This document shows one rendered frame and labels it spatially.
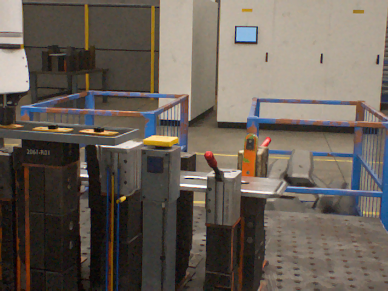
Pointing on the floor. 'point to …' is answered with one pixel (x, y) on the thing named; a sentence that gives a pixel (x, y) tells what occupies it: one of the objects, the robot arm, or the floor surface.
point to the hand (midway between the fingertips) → (5, 114)
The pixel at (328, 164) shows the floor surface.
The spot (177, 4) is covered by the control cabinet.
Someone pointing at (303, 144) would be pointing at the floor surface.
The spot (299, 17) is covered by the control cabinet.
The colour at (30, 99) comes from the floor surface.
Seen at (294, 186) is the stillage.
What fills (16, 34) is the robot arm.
